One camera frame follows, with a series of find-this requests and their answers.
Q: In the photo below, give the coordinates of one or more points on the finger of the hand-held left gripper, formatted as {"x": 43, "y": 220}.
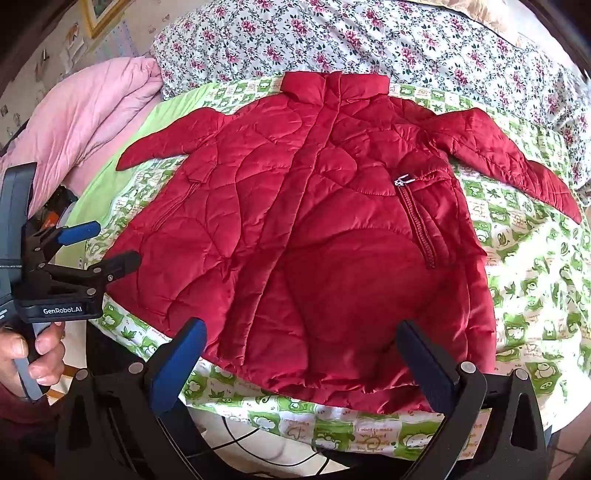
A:
{"x": 78, "y": 233}
{"x": 115, "y": 266}

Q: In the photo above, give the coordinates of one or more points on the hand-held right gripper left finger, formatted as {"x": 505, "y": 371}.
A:
{"x": 178, "y": 369}

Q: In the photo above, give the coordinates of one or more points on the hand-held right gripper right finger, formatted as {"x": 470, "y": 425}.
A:
{"x": 427, "y": 369}

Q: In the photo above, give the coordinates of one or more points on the red quilted jacket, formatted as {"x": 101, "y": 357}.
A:
{"x": 300, "y": 230}

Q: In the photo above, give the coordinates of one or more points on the person's left forearm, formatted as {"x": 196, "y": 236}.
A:
{"x": 21, "y": 429}

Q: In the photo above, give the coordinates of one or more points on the person's left hand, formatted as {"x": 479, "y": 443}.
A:
{"x": 41, "y": 364}

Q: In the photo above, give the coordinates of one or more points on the white fan guard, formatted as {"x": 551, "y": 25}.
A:
{"x": 258, "y": 443}

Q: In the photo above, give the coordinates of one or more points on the green printed blanket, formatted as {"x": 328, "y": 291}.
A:
{"x": 531, "y": 300}

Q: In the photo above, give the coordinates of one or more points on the pink quilt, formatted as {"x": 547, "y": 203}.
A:
{"x": 92, "y": 106}

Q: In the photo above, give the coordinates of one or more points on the white floral quilt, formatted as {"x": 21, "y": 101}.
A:
{"x": 369, "y": 41}

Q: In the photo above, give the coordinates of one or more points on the tan pillow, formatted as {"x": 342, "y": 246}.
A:
{"x": 489, "y": 11}

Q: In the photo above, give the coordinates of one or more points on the framed wall picture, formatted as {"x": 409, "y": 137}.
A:
{"x": 104, "y": 16}

